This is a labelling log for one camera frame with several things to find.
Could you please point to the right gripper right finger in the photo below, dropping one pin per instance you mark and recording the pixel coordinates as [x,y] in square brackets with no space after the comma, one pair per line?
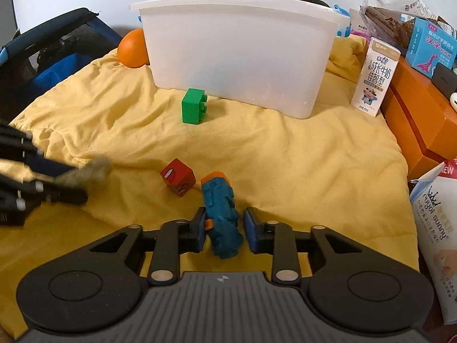
[276,239]

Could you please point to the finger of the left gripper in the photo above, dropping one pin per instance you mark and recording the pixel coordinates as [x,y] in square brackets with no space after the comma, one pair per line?
[41,165]
[50,192]

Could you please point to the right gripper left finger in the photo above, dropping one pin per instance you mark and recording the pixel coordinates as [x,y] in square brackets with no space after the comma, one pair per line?
[167,244]

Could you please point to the teal orange toy vehicle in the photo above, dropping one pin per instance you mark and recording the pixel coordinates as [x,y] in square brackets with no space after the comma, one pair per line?
[222,218]

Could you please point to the teal green cylinder toy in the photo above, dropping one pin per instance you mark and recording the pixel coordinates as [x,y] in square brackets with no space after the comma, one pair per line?
[92,173]

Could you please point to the green square block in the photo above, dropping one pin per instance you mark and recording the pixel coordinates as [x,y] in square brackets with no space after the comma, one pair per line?
[193,106]

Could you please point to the small red block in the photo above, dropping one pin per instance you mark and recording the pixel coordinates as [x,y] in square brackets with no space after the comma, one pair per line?
[178,176]

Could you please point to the yellow cloth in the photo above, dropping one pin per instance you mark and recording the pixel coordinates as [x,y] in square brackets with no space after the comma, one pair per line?
[340,167]

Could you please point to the blue black stroller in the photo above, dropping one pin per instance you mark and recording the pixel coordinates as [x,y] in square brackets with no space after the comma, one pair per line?
[38,59]

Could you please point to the orange fruit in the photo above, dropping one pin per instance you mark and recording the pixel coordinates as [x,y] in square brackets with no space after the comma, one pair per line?
[132,50]

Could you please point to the white baby wipes pack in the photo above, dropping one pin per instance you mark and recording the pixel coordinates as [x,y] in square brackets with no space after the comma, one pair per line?
[434,205]

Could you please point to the white plastic bin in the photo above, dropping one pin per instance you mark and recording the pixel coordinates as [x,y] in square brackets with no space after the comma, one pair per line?
[269,53]

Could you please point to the orange box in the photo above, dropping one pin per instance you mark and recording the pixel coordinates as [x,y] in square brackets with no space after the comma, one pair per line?
[421,119]

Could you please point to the small milk carton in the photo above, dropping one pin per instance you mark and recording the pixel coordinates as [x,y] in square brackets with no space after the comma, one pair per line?
[375,76]

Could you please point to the white earbuds case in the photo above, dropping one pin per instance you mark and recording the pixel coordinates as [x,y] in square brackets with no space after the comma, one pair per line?
[453,101]

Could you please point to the small black box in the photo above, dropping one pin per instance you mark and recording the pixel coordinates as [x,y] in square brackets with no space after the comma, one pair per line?
[444,79]

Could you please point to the brown woven package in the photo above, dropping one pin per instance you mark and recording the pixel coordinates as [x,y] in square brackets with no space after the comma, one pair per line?
[392,27]

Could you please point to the blue dinosaur box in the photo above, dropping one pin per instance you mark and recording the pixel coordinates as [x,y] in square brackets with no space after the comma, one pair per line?
[430,45]

